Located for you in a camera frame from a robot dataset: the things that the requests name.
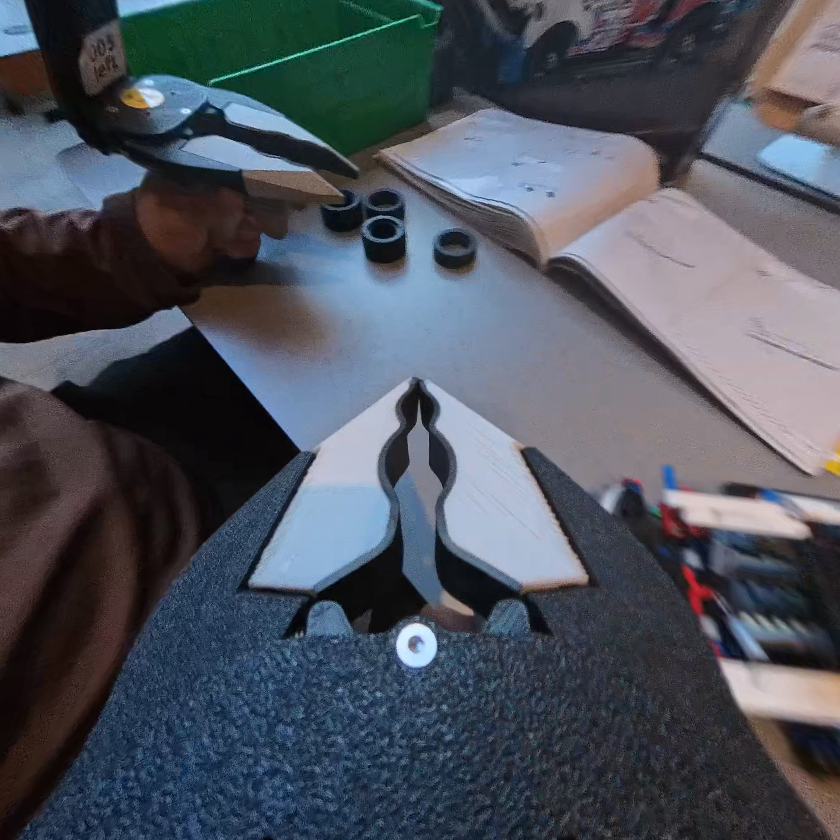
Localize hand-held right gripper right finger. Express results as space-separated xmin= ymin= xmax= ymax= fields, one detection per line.
xmin=416 ymin=379 xmax=589 ymax=593

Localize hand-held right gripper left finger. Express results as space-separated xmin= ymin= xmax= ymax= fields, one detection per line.
xmin=248 ymin=377 xmax=421 ymax=595

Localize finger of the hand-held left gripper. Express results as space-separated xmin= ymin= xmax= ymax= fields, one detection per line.
xmin=177 ymin=134 xmax=347 ymax=206
xmin=187 ymin=101 xmax=360 ymax=179

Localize green box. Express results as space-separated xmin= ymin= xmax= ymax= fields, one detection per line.
xmin=118 ymin=0 xmax=444 ymax=155

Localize red white blue brick race car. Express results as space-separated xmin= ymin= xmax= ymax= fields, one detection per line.
xmin=597 ymin=462 xmax=840 ymax=775

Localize white instruction booklet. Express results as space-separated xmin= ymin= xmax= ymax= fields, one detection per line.
xmin=377 ymin=108 xmax=840 ymax=476

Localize person's left forearm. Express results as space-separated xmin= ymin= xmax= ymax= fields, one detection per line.
xmin=0 ymin=190 xmax=204 ymax=343

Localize grey desk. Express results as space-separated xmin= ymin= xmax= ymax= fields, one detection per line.
xmin=56 ymin=92 xmax=840 ymax=840

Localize person's left hand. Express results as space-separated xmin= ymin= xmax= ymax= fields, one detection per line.
xmin=134 ymin=178 xmax=265 ymax=273

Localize white topped wooden table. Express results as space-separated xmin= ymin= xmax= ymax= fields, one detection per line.
xmin=0 ymin=0 xmax=53 ymax=99

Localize black toy tyre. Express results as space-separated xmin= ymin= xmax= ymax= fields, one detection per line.
xmin=363 ymin=188 xmax=406 ymax=222
xmin=433 ymin=227 xmax=479 ymax=270
xmin=361 ymin=215 xmax=408 ymax=265
xmin=320 ymin=189 xmax=364 ymax=232

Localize person's black pants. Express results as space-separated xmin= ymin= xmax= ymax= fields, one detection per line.
xmin=52 ymin=328 xmax=299 ymax=519

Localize person's brown shirt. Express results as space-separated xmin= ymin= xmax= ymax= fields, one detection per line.
xmin=0 ymin=377 xmax=204 ymax=840

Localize dark cardboard box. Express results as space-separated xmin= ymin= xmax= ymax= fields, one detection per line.
xmin=436 ymin=0 xmax=791 ymax=181

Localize grey flat pad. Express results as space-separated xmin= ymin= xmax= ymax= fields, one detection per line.
xmin=758 ymin=134 xmax=840 ymax=198

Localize wooden board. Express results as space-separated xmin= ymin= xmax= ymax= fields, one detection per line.
xmin=748 ymin=0 xmax=840 ymax=132

